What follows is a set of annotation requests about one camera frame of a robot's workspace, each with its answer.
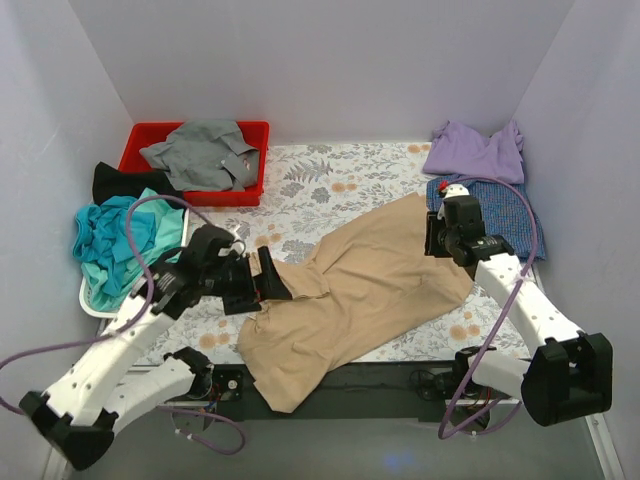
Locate beige polo shirt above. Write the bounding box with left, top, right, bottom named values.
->
left=237, top=193, right=472, bottom=413

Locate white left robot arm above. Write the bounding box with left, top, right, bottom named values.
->
left=19, top=225, right=255, bottom=471

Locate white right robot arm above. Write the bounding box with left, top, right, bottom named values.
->
left=239, top=184, right=613, bottom=426

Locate blue checked shirt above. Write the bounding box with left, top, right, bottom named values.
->
left=426, top=174, right=533, bottom=261

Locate lavender t shirt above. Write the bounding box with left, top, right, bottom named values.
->
left=422, top=120, right=525, bottom=184

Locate mint green t shirt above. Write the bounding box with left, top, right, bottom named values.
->
left=80, top=187, right=185, bottom=310

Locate floral table mat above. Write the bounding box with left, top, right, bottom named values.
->
left=134, top=143, right=501, bottom=369

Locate grey button shirt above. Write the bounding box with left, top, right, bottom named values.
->
left=140, top=120, right=260, bottom=192

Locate blue t shirt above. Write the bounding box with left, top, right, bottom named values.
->
left=72, top=196, right=136, bottom=297

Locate white laundry basket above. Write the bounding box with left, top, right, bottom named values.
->
left=79, top=207, right=191, bottom=319

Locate black t shirt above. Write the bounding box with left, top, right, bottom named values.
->
left=92, top=162, right=184, bottom=205

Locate red plastic bin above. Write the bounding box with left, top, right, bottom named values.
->
left=119, top=120, right=270, bottom=207

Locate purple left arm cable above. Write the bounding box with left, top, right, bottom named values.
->
left=0, top=194, right=247, bottom=455

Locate aluminium mounting rail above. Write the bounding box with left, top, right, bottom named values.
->
left=119, top=363, right=621, bottom=471

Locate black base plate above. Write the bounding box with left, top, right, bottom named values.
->
left=164, top=362, right=514, bottom=424

